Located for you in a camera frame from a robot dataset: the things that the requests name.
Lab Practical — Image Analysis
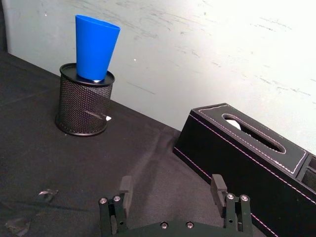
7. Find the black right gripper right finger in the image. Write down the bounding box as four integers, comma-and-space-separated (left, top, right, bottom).
210, 174, 253, 235

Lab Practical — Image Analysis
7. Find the blue plastic cup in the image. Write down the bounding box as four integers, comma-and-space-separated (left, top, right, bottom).
75, 14, 121, 82

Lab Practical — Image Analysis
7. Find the white tissue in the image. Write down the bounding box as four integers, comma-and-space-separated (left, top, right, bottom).
225, 119, 241, 130

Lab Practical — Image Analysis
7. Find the black leather tissue box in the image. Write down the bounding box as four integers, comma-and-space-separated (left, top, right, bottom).
172, 103, 316, 237

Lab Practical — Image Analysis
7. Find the black mesh pen holder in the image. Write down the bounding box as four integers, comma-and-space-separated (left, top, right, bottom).
55, 63, 116, 136

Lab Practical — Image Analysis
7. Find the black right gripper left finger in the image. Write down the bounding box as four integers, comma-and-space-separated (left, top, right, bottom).
98, 175, 133, 236

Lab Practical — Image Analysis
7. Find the black table cloth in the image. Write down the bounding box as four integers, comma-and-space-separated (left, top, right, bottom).
0, 51, 266, 237

